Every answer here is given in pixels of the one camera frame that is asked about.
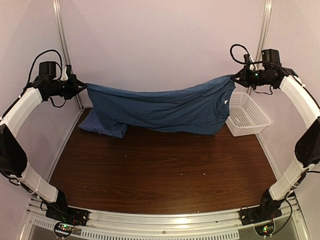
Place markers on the left aluminium frame post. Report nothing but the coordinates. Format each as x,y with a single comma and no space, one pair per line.
61,32

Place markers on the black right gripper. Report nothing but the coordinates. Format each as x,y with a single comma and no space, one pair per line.
244,73

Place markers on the white plastic laundry basket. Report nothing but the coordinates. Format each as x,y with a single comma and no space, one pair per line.
245,116

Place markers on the aluminium frame post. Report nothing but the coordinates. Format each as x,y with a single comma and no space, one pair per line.
61,32
265,27

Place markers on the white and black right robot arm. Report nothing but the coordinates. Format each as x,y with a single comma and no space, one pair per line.
307,148

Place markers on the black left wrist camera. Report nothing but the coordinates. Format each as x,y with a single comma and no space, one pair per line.
48,69

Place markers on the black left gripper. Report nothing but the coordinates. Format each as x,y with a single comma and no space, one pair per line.
74,90

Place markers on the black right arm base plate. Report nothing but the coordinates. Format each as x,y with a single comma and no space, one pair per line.
253,215

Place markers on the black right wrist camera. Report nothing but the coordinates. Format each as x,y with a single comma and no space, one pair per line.
270,58

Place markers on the right aluminium frame post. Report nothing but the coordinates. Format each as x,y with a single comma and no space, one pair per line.
265,27

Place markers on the aluminium front rail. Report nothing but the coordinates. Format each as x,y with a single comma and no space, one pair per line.
217,225

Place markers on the blue grey cloth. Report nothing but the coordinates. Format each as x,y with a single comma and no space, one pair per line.
201,109

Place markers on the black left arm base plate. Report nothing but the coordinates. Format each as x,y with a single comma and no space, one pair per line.
71,215

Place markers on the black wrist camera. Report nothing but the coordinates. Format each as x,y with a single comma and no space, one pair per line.
48,69
270,58

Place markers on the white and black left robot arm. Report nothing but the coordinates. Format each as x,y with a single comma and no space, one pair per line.
14,162

